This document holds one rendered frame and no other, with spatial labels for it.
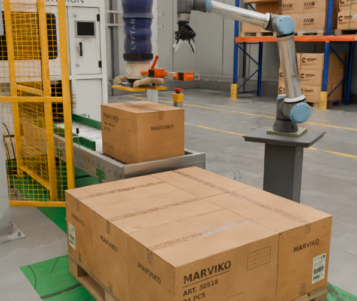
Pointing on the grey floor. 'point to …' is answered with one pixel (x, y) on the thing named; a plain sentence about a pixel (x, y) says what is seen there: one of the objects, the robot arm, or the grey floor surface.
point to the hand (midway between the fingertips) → (185, 53)
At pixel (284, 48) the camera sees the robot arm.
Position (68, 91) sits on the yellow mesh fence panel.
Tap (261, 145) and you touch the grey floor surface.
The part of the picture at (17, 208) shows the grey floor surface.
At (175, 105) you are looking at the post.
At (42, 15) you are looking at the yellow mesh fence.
